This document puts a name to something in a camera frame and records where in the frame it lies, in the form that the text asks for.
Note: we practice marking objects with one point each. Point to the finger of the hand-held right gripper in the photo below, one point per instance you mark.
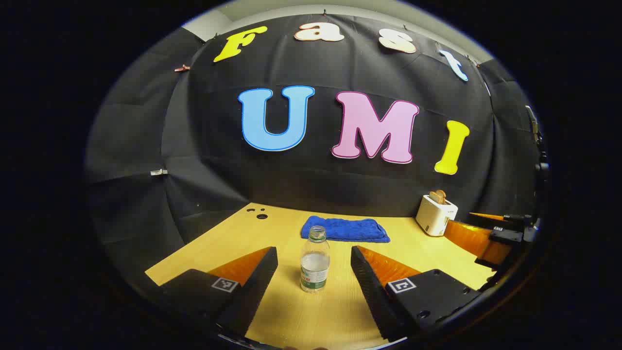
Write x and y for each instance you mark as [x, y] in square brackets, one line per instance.
[486, 216]
[474, 240]

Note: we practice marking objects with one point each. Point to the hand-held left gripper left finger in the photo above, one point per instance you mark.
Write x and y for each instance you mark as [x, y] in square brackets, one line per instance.
[252, 282]

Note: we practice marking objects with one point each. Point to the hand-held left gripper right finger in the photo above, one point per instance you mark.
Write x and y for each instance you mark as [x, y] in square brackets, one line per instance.
[371, 287]

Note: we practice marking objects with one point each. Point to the clear plastic water bottle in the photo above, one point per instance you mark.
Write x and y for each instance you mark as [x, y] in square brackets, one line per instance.
[315, 270]

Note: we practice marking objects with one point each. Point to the white toaster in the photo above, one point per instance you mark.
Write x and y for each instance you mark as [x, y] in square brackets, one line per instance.
[435, 216]

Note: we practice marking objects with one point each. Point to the toast slice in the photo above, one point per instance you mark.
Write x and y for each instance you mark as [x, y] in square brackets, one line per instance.
[438, 196]

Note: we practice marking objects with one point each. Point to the blue folded towel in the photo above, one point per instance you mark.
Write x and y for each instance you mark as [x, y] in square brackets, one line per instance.
[347, 229]

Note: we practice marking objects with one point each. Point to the black metal stand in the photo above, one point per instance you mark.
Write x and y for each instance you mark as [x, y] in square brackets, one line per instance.
[537, 141]

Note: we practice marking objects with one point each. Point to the black backdrop cloth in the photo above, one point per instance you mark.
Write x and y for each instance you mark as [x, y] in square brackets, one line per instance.
[218, 175]

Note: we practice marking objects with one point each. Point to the red clip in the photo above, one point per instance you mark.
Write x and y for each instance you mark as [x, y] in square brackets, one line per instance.
[182, 68]

